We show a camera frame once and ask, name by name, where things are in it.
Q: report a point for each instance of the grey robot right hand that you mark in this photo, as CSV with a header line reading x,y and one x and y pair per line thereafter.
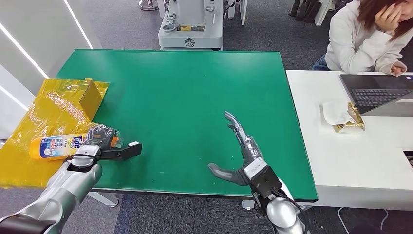
x,y
248,151

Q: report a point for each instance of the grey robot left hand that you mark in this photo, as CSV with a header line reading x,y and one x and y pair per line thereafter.
x,y
101,137

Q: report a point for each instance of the orange detergent bottle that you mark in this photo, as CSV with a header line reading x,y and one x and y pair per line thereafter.
x,y
55,147

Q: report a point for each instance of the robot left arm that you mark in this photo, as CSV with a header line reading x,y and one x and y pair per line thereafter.
x,y
64,190

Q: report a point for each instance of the white table foot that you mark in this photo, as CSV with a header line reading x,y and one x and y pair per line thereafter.
x,y
249,205
105,198

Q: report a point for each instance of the yellow taped cardboard box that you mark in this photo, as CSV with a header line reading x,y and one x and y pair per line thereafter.
x,y
48,113

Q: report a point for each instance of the white paper tissue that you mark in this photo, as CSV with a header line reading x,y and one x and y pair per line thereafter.
x,y
334,113

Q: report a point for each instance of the white desk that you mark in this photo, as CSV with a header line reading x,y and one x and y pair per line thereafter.
x,y
355,161

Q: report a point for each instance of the gold foil wrapper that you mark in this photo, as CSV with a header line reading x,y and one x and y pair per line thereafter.
x,y
355,121

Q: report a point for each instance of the light grey machine stand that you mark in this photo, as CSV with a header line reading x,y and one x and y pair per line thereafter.
x,y
190,29

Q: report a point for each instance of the white furniture leg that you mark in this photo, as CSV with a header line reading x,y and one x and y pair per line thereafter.
x,y
242,9

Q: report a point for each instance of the dark grey laptop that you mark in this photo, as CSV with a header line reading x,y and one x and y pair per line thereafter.
x,y
377,92

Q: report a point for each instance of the person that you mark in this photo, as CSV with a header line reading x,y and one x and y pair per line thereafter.
x,y
355,42

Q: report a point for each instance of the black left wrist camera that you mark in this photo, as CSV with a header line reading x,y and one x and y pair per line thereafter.
x,y
125,151

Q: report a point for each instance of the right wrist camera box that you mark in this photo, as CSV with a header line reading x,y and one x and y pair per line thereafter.
x,y
264,182

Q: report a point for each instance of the chrome post base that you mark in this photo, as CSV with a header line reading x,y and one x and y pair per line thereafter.
x,y
148,5

